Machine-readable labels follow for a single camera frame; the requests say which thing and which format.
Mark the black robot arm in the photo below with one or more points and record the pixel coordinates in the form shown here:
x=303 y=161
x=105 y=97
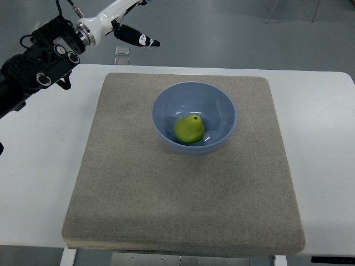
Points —
x=50 y=59

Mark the grey felt mat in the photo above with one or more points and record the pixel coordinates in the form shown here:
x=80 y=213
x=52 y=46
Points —
x=133 y=192

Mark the metal frame legs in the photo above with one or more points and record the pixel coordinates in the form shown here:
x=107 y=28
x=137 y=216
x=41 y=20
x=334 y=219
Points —
x=293 y=10

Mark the lower metal floor plate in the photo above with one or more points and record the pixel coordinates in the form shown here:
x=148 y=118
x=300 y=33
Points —
x=121 y=61

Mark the metal floor plate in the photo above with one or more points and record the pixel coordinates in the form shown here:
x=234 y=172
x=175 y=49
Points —
x=121 y=61
x=122 y=50

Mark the metal table base plate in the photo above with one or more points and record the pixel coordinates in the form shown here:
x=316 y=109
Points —
x=126 y=259

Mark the green pear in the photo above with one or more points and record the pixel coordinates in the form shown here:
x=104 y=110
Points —
x=189 y=129

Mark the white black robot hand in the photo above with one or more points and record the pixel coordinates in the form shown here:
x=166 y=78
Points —
x=91 y=30

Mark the blue bowl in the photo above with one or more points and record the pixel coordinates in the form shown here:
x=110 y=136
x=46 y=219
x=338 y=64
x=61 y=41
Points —
x=215 y=107

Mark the black table control panel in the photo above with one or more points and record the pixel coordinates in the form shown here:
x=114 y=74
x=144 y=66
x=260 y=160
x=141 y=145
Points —
x=333 y=260

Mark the upper metal floor plate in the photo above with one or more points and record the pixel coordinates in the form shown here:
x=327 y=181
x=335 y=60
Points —
x=122 y=50

